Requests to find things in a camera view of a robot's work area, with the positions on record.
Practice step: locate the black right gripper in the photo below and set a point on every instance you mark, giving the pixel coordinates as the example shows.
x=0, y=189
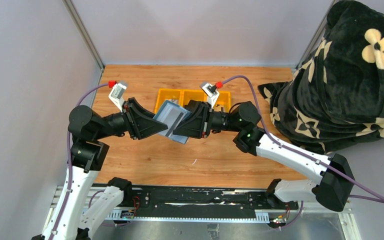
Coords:
x=199, y=125

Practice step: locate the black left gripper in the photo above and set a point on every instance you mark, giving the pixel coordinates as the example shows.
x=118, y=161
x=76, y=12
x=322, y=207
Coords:
x=140, y=123

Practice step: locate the blue leather card holder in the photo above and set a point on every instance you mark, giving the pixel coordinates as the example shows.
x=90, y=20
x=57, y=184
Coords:
x=172, y=114

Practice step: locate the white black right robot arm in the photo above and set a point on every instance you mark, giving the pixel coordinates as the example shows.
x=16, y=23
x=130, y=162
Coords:
x=329, y=178

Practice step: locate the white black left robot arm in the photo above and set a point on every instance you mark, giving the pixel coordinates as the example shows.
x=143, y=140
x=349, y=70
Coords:
x=86, y=155

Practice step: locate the black floral fleece blanket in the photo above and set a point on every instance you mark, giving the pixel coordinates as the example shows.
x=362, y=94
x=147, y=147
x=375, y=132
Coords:
x=335, y=100

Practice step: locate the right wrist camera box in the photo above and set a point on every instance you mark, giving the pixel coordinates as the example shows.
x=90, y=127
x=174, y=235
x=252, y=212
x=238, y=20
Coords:
x=212, y=92

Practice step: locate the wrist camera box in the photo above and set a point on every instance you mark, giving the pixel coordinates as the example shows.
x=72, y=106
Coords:
x=212, y=92
x=116, y=93

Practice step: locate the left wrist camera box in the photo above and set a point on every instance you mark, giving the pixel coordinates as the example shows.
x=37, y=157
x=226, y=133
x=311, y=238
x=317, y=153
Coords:
x=116, y=93

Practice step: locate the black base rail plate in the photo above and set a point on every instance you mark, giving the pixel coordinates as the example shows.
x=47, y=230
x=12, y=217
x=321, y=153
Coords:
x=183, y=203

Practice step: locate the aluminium frame post left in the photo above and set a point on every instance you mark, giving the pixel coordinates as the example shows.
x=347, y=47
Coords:
x=77, y=20

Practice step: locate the aluminium frame post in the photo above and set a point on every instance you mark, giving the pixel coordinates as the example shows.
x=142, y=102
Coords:
x=77, y=20
x=317, y=36

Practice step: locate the aluminium frame post right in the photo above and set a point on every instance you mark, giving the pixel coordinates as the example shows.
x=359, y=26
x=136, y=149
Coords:
x=317, y=36

